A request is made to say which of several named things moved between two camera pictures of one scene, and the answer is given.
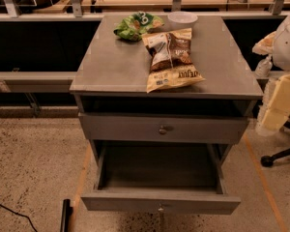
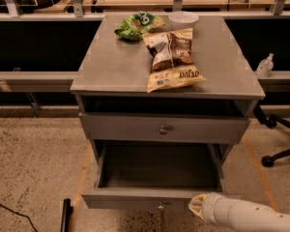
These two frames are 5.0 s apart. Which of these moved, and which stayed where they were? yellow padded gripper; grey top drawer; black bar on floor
Moved: yellow padded gripper
Stayed: black bar on floor; grey top drawer
